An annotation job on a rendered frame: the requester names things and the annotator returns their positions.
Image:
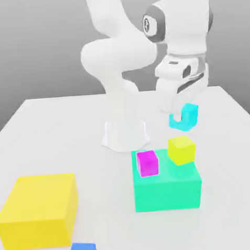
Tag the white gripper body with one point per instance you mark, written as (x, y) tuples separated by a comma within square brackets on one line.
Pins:
[(166, 92)]

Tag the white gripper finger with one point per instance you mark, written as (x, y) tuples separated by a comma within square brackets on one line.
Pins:
[(177, 113)]

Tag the small cyan cube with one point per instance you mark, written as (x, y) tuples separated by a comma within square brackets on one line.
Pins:
[(190, 116)]

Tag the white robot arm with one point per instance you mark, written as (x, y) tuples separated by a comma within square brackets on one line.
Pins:
[(115, 54)]

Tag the small yellow cube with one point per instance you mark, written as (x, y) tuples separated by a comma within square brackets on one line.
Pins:
[(181, 150)]

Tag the small magenta cube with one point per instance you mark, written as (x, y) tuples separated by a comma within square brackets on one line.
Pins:
[(147, 163)]

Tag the large teal box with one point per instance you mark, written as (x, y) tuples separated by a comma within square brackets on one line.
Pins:
[(167, 194)]

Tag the large yellow box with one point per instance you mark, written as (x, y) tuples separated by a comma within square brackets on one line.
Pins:
[(34, 207)]

